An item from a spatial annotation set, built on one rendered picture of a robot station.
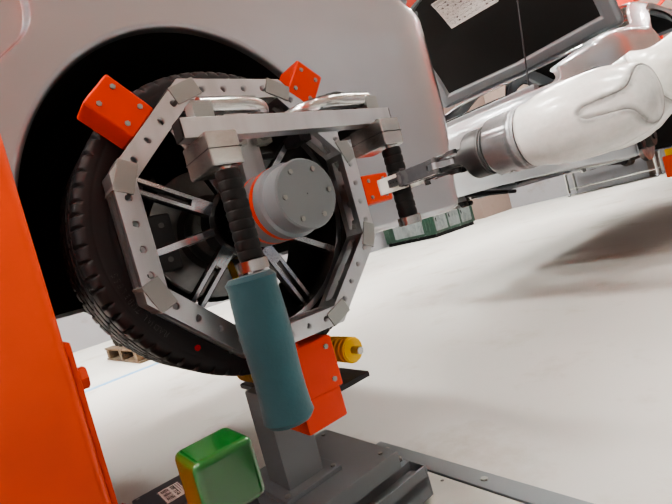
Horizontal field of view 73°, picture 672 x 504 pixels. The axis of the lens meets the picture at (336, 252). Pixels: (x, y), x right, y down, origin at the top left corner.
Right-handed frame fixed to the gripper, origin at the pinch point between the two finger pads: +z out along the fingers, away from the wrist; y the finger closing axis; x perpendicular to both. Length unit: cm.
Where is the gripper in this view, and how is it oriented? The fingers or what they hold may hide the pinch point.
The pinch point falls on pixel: (399, 182)
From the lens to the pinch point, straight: 86.6
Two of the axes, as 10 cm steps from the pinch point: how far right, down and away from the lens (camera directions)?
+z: -6.0, 1.3, 7.9
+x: -2.6, -9.6, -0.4
